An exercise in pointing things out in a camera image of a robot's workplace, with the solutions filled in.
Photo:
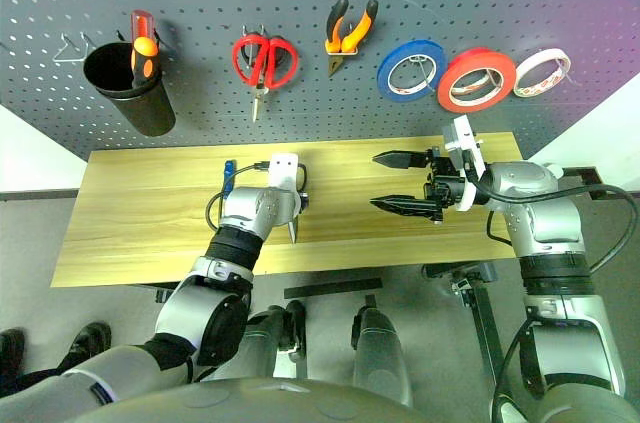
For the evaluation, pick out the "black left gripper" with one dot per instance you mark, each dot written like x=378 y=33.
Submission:
x=304 y=198

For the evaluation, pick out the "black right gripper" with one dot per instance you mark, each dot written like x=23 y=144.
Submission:
x=445 y=188

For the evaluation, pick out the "wide red tape roll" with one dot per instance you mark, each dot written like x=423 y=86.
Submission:
x=480 y=57

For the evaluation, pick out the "orange black needle-nose pliers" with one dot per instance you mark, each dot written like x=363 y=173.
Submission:
x=367 y=18

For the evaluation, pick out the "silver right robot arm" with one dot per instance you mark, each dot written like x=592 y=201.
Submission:
x=545 y=213

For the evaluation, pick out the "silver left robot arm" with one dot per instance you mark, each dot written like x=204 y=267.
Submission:
x=250 y=208

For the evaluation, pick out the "black floor strip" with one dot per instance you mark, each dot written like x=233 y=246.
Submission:
x=332 y=289

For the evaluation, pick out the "blue tape roll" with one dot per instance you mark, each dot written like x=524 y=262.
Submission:
x=385 y=78

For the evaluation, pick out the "grey left robot leg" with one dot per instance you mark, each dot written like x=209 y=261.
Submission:
x=270 y=338

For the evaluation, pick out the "grey robot leg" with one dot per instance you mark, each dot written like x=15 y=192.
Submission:
x=382 y=358
x=270 y=338

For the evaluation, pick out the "white blue bottle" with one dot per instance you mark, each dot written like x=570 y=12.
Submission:
x=552 y=169

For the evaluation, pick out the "white tape roll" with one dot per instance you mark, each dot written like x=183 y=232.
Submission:
x=518 y=78

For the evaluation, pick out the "black plastic cup holder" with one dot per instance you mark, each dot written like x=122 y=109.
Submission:
x=150 y=113

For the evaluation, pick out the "grey right robot leg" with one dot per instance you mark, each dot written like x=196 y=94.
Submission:
x=382 y=358

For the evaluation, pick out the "silver robot torso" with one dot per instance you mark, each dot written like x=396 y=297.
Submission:
x=250 y=403

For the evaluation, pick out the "black shoe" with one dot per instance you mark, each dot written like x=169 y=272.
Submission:
x=90 y=340
x=10 y=350

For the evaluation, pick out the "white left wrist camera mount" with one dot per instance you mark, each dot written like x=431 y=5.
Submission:
x=283 y=170

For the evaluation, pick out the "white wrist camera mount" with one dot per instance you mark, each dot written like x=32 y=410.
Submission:
x=283 y=170
x=462 y=138

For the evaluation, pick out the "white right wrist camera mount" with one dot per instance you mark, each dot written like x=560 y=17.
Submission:
x=462 y=138

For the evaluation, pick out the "black metal table frame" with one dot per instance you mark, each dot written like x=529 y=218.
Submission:
x=480 y=303

